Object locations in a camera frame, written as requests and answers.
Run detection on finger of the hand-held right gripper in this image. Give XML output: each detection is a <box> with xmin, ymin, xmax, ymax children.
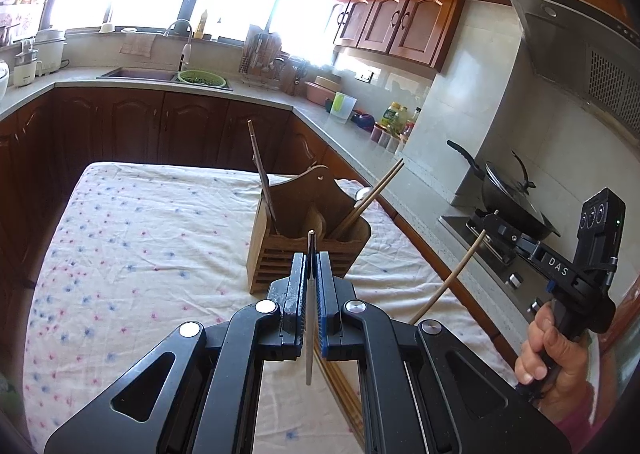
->
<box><xmin>479</xmin><ymin>234</ymin><xmax>517</xmax><ymax>265</ymax></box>
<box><xmin>482</xmin><ymin>213</ymin><xmax>523</xmax><ymax>242</ymax></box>

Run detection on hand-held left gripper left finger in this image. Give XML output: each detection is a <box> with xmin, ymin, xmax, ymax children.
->
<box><xmin>44</xmin><ymin>251</ymin><xmax>311</xmax><ymax>454</ymax></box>

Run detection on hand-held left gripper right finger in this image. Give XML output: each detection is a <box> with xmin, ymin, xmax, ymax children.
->
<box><xmin>315</xmin><ymin>253</ymin><xmax>572</xmax><ymax>454</ymax></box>

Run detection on light wooden chopstick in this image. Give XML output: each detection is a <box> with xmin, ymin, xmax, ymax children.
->
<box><xmin>409</xmin><ymin>210</ymin><xmax>499</xmax><ymax>325</ymax></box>

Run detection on metal chopstick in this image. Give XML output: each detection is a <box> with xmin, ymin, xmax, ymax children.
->
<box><xmin>306</xmin><ymin>230</ymin><xmax>317</xmax><ymax>386</ymax></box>

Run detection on wooden utensil holder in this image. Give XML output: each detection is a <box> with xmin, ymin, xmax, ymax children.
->
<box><xmin>246</xmin><ymin>165</ymin><xmax>372</xmax><ymax>295</ymax></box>

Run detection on dark wooden chopstick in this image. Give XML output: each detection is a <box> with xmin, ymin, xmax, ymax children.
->
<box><xmin>247</xmin><ymin>120</ymin><xmax>278</xmax><ymax>236</ymax></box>

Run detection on person's right forearm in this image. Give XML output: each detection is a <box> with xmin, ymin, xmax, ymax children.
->
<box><xmin>540</xmin><ymin>381</ymin><xmax>601</xmax><ymax>441</ymax></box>

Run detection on person's right hand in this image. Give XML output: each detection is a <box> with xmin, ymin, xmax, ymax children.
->
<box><xmin>515</xmin><ymin>306</ymin><xmax>596</xmax><ymax>410</ymax></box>

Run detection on gas stove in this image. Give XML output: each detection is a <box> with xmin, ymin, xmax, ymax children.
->
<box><xmin>439</xmin><ymin>209</ymin><xmax>556</xmax><ymax>325</ymax></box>

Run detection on black wok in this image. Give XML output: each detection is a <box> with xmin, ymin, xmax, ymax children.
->
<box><xmin>446</xmin><ymin>140</ymin><xmax>561</xmax><ymax>241</ymax></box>

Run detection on wok lid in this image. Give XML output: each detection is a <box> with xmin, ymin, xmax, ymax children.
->
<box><xmin>482</xmin><ymin>150</ymin><xmax>546</xmax><ymax>225</ymax></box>

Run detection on row of spice jars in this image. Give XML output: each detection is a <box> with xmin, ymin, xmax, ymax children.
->
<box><xmin>370</xmin><ymin>125</ymin><xmax>406</xmax><ymax>155</ymax></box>

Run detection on cooking oil bottles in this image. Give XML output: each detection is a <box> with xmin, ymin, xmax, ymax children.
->
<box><xmin>381</xmin><ymin>102</ymin><xmax>422</xmax><ymax>137</ymax></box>

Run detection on white floral tablecloth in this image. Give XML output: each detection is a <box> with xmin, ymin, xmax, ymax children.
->
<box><xmin>22</xmin><ymin>161</ymin><xmax>521</xmax><ymax>454</ymax></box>

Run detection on clear jug with green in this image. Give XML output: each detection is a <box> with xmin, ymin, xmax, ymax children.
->
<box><xmin>330</xmin><ymin>92</ymin><xmax>357</xmax><ymax>125</ymax></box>

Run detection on range hood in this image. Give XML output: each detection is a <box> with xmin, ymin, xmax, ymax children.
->
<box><xmin>506</xmin><ymin>0</ymin><xmax>640</xmax><ymax>145</ymax></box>

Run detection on pink container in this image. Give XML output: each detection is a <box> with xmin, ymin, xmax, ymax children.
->
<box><xmin>305</xmin><ymin>76</ymin><xmax>342</xmax><ymax>107</ymax></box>

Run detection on wooden upper cabinets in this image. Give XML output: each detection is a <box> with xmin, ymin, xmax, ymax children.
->
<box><xmin>327</xmin><ymin>0</ymin><xmax>626</xmax><ymax>72</ymax></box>

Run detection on wooden cabinets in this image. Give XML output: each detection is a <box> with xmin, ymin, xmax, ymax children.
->
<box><xmin>0</xmin><ymin>86</ymin><xmax>401</xmax><ymax>255</ymax></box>
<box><xmin>327</xmin><ymin>0</ymin><xmax>626</xmax><ymax>72</ymax></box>

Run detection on wooden lower cabinets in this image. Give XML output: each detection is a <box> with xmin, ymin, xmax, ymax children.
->
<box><xmin>0</xmin><ymin>86</ymin><xmax>401</xmax><ymax>255</ymax></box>

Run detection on green basin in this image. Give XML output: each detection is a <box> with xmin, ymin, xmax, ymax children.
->
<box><xmin>177</xmin><ymin>71</ymin><xmax>226</xmax><ymax>87</ymax></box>

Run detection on dish rack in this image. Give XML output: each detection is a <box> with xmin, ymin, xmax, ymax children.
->
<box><xmin>239</xmin><ymin>24</ymin><xmax>286</xmax><ymax>87</ymax></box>

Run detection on kitchen faucet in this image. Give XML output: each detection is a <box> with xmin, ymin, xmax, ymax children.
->
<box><xmin>162</xmin><ymin>20</ymin><xmax>193</xmax><ymax>72</ymax></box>

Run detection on kitchen sink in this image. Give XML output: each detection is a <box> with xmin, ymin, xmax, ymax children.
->
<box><xmin>97</xmin><ymin>66</ymin><xmax>233</xmax><ymax>90</ymax></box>

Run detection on pink dish cloth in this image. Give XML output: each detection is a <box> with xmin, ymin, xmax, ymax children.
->
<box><xmin>119</xmin><ymin>32</ymin><xmax>153</xmax><ymax>57</ymax></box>

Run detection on large white cooker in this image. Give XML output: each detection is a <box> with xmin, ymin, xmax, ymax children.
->
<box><xmin>32</xmin><ymin>28</ymin><xmax>67</xmax><ymax>77</ymax></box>

